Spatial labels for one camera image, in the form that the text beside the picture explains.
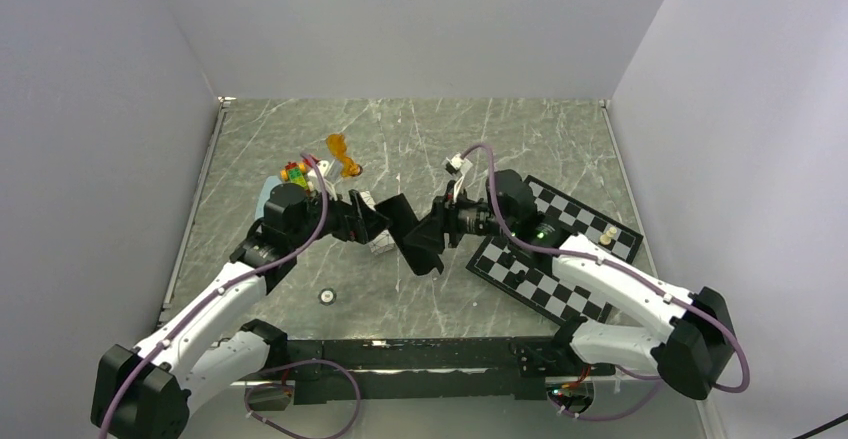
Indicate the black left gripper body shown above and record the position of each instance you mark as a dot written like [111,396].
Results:
[343,226]

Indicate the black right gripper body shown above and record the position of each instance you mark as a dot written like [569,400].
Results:
[468,216]

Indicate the light blue cleaning cloth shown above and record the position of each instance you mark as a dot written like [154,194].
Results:
[270,183]

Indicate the black glasses case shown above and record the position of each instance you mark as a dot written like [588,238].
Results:
[403,221]

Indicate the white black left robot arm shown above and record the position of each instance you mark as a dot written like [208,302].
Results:
[151,389]

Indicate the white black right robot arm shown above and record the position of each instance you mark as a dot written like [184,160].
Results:
[613,312]

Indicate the white geometric glasses case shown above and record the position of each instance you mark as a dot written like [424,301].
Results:
[382,243]

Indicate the colourful toy brick car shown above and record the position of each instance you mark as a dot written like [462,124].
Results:
[297,173]

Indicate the small round metal disc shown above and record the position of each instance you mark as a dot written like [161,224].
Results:
[327,296]

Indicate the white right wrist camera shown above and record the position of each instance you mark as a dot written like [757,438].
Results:
[457,165]

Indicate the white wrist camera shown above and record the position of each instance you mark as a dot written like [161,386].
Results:
[330,172]
[457,165]

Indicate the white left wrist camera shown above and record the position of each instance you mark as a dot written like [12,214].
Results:
[330,172]

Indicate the black table front rail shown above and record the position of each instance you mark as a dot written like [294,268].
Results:
[523,368]

